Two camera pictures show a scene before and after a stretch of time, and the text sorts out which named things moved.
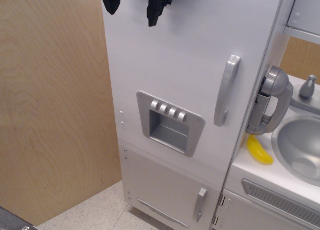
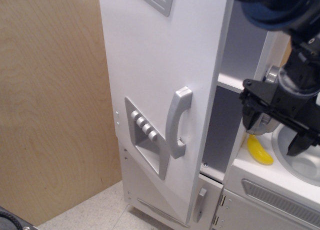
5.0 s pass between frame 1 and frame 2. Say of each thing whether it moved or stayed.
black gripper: moved
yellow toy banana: stayed
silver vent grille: stayed
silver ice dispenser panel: moved
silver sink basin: stayed
